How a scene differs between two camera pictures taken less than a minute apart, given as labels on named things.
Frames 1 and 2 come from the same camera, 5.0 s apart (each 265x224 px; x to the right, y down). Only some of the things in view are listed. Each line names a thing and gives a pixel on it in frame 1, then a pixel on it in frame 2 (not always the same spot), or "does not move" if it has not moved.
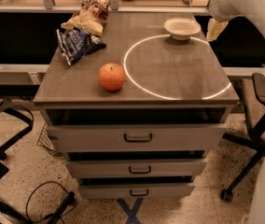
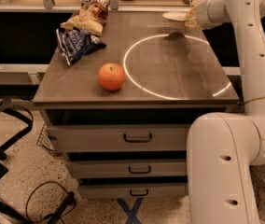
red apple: (112, 77) does not move
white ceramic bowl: (181, 28) -> (176, 16)
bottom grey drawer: (135, 190) does not move
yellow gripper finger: (214, 29) -> (191, 14)
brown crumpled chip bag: (90, 17) does not move
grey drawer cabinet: (136, 119) does not move
